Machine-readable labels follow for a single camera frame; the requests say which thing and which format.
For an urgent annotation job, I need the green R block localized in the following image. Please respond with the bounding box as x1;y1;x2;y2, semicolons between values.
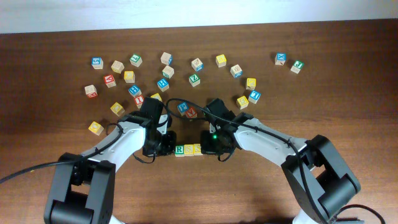
174;145;185;157

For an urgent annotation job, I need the yellow S block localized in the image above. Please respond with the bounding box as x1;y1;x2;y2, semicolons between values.
193;144;202;156
184;144;195;156

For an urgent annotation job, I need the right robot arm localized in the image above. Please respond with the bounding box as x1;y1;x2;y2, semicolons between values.
201;98;361;223

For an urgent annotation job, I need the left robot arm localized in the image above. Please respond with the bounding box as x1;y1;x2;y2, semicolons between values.
44;98;176;224

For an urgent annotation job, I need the red V block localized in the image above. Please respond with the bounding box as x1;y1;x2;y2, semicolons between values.
185;107;198;119

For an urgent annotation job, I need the yellow block right lower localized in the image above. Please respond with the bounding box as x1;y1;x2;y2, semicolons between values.
236;96;249;110

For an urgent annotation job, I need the blue P block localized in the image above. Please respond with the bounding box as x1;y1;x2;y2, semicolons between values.
177;102;189;116

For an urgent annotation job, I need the red I block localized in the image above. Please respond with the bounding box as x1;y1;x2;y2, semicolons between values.
134;95;144;109

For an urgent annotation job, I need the yellow C block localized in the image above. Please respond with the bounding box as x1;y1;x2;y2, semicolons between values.
150;93;162;101

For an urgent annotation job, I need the yellow o block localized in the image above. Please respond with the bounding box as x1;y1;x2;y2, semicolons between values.
110;102;125;116
88;121;104;136

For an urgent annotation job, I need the blue T block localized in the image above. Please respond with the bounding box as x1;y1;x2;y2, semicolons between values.
248;90;261;104

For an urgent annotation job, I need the blue H block left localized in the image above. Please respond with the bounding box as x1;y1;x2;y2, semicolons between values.
128;85;142;98

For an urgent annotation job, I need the blue h block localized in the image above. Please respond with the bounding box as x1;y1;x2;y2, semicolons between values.
157;78;170;92
128;85;142;98

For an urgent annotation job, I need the blue H block centre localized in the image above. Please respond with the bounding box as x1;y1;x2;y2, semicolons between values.
157;78;170;92

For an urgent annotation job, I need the yellow O block lower left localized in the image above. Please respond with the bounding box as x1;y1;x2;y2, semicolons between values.
88;121;104;136

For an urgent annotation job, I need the yellow block right upper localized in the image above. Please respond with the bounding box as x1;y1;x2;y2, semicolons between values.
246;78;256;90

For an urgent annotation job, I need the green Z block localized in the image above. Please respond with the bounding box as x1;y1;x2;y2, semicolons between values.
188;74;201;87

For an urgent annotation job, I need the wooden block blue side right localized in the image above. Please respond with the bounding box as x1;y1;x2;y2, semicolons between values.
230;64;243;78

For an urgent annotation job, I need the yellow G block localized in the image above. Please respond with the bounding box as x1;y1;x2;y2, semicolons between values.
124;70;136;83

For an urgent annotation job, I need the wooden block green side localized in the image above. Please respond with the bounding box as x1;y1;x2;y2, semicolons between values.
162;65;175;79

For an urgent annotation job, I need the red A block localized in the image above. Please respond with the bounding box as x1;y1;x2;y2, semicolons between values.
103;75;116;88

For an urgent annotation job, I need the wooden picture block blue side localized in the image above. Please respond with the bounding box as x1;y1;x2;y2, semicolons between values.
191;58;203;72

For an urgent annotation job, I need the yellow block top centre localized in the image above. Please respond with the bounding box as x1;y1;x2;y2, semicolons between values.
216;54;227;68

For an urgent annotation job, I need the red-sided wooden block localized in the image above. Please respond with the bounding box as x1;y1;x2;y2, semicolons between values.
85;85;98;98

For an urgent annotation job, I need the plain wooden block yellow side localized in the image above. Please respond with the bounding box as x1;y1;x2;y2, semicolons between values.
111;60;124;74

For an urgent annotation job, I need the green L block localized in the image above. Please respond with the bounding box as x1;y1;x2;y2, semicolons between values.
129;54;142;67

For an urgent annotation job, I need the blue X block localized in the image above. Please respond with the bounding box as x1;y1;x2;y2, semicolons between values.
274;52;287;65

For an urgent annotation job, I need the blue S block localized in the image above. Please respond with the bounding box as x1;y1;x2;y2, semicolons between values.
91;57;104;70

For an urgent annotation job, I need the green J block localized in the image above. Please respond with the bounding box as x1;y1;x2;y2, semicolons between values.
290;60;304;74

